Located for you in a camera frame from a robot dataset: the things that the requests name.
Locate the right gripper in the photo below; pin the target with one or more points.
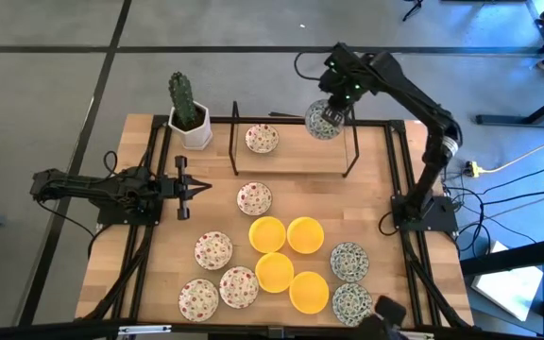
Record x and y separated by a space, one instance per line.
343 100

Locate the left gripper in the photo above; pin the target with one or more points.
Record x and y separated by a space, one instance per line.
180 188

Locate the teal bowl dark floral inside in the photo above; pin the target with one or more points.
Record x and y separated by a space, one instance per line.
317 130
350 304
349 261

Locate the green bowl red floral inside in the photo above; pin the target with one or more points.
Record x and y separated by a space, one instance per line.
213 250
198 300
238 287
254 198
262 138

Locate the yellow plastic mini bowl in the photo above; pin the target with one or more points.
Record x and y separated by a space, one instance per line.
266 234
305 235
309 292
274 272

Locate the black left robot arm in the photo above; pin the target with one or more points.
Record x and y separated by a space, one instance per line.
88 186

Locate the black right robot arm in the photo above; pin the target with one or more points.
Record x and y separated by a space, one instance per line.
416 94

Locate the white plant pot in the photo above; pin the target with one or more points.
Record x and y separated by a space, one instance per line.
198 137

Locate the green cactus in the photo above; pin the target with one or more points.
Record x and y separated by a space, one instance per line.
182 99

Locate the black tripod leg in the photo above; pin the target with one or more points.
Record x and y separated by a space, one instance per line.
411 10

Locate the yellow power strip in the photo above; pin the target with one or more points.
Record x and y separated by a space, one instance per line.
472 168

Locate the dark desk foot bar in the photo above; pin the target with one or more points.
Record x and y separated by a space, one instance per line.
503 119

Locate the black handheld device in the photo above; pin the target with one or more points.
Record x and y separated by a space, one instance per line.
390 309

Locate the black rig crossbeam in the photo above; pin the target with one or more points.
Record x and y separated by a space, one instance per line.
40 333

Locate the white flat box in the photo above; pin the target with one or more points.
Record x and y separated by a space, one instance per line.
508 288

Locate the black aluminium table frame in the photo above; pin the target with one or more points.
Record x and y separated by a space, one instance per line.
159 122

